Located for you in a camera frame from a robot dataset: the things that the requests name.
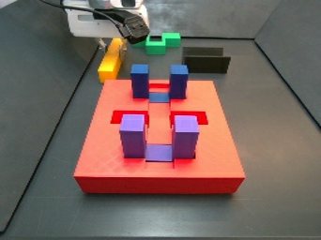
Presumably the black metal bracket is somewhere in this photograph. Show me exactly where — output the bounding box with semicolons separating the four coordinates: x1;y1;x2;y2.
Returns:
181;47;231;74

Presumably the green stepped block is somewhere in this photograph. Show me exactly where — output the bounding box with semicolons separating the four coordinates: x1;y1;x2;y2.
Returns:
132;32;180;55

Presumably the dark blue U block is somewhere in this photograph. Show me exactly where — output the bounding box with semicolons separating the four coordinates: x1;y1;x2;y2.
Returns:
129;64;188;102

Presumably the yellow long block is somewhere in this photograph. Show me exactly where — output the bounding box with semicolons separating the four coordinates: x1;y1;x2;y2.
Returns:
97;38;124;83

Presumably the black camera cable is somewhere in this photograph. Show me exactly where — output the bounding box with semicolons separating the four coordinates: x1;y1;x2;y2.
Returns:
40;0;151;45

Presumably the purple U block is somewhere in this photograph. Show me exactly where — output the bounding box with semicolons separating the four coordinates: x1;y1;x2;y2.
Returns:
119;114;199;162

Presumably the red base board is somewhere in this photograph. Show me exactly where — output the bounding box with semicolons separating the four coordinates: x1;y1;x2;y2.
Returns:
73;80;244;194

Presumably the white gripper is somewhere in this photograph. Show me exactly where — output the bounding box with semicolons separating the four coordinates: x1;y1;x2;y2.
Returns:
62;0;149;39

